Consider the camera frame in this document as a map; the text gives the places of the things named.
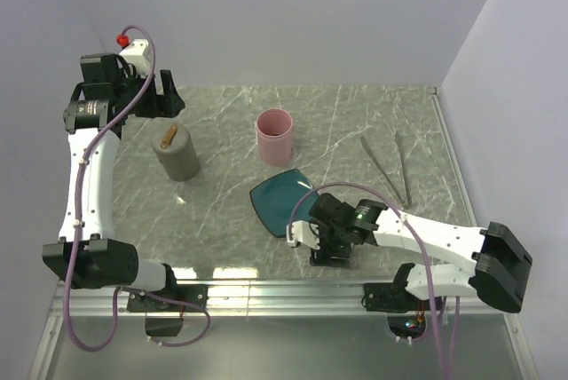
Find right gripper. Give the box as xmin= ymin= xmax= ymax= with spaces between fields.
xmin=308 ymin=219 xmax=351 ymax=269

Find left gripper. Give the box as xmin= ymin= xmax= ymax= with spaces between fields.
xmin=114 ymin=67 xmax=185 ymax=118

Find grey cylindrical container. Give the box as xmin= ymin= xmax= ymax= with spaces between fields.
xmin=151 ymin=123 xmax=201 ymax=182

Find metal serving tongs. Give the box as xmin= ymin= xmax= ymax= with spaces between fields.
xmin=359 ymin=131 xmax=413 ymax=210

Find pink cylindrical container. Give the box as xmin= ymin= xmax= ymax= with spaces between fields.
xmin=256 ymin=108 xmax=293 ymax=166

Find grey round lid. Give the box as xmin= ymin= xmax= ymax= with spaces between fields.
xmin=150 ymin=123 xmax=192 ymax=158

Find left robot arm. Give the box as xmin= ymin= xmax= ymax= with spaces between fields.
xmin=42 ymin=50 xmax=185 ymax=311

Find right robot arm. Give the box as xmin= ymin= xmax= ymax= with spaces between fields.
xmin=309 ymin=193 xmax=533 ymax=313

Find teal square plate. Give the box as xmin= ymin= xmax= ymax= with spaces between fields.
xmin=249 ymin=169 xmax=313 ymax=238

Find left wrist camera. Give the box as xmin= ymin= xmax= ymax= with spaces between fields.
xmin=116 ymin=35 xmax=151 ymax=78

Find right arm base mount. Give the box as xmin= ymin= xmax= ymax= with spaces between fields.
xmin=357 ymin=280 xmax=445 ymax=341

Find aluminium rail frame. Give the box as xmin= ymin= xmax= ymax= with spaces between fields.
xmin=28 ymin=86 xmax=540 ymax=380

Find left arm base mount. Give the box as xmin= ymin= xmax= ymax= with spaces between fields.
xmin=126 ymin=284 xmax=209 ymax=338

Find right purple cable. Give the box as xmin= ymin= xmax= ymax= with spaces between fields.
xmin=287 ymin=182 xmax=461 ymax=380

